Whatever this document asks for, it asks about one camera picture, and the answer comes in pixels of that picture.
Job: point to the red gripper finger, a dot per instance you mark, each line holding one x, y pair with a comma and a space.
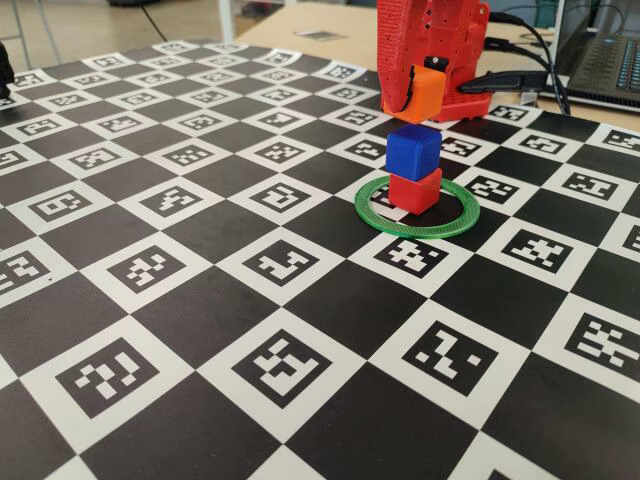
395, 55
452, 35

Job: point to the orange cube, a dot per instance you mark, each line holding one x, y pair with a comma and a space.
422, 95

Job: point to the blue cube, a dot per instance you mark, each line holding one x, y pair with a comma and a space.
412, 152

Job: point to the red cube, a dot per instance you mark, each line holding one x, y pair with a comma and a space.
417, 195

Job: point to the small printed marker sheet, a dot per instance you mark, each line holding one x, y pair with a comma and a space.
320, 35

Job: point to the dark laptop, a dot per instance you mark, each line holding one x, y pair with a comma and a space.
600, 60

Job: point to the white table leg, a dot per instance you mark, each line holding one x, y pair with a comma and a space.
226, 20

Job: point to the black white marker board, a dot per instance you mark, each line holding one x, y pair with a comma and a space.
350, 310

